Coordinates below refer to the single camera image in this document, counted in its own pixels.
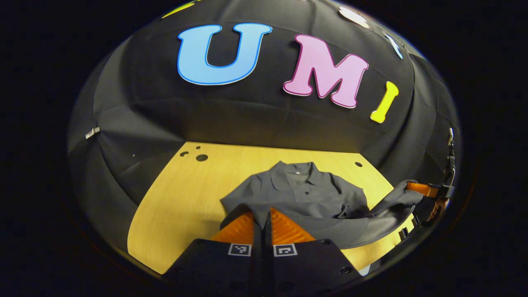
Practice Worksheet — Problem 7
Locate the grey collared shirt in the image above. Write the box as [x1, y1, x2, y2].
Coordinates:
[220, 161, 425, 250]

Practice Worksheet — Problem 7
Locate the black backdrop cloth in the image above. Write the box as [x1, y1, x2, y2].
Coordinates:
[67, 0, 460, 207]

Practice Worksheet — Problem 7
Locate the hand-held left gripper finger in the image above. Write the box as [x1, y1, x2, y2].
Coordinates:
[265, 207, 364, 297]
[163, 211, 265, 297]

